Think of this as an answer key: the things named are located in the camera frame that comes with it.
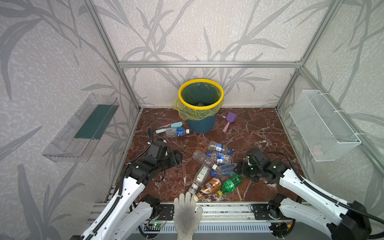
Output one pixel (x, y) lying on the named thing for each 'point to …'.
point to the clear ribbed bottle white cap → (202, 157)
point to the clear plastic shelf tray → (77, 140)
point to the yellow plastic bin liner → (198, 105)
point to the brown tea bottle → (211, 186)
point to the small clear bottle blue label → (219, 147)
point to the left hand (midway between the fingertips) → (180, 153)
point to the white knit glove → (187, 219)
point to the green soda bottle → (229, 185)
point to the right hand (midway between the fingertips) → (237, 167)
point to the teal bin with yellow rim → (202, 126)
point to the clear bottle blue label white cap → (173, 132)
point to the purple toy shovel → (230, 117)
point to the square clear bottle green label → (202, 174)
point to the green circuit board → (155, 225)
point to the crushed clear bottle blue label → (220, 157)
